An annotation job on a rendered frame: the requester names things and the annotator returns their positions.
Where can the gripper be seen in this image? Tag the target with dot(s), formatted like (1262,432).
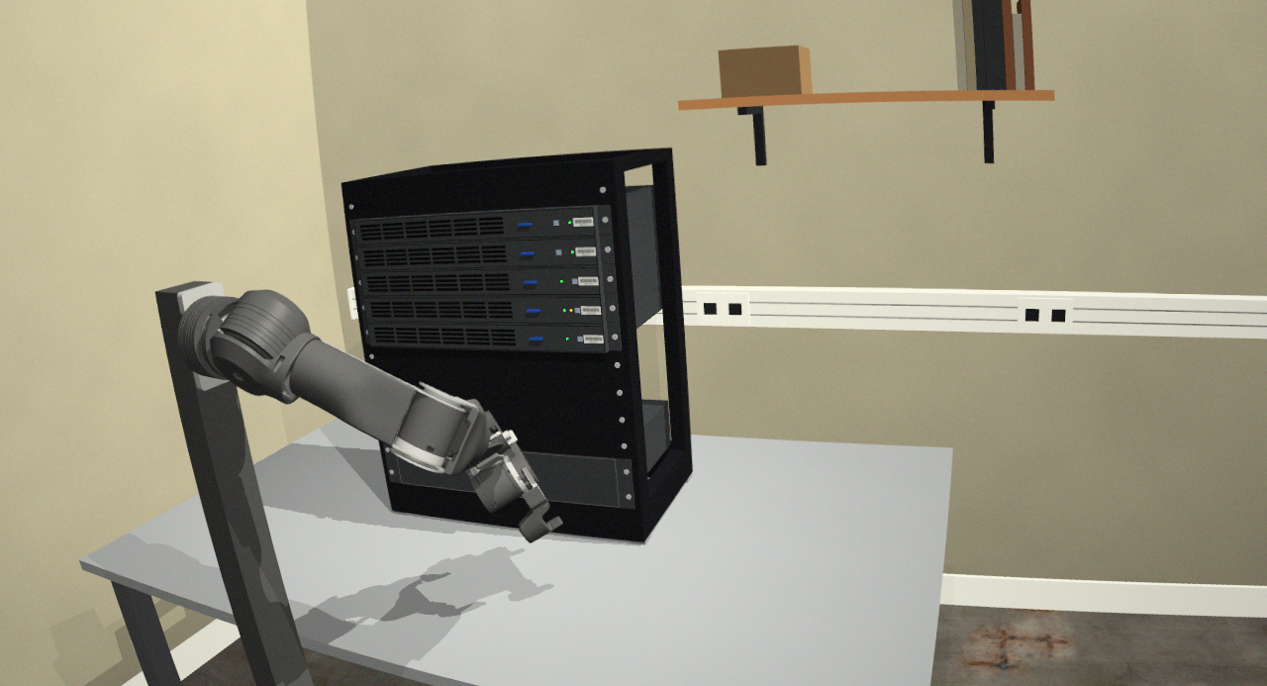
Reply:
(504,483)

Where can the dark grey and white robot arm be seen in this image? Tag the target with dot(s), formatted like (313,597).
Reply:
(255,349)

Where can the black server rack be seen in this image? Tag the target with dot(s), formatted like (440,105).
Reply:
(532,258)

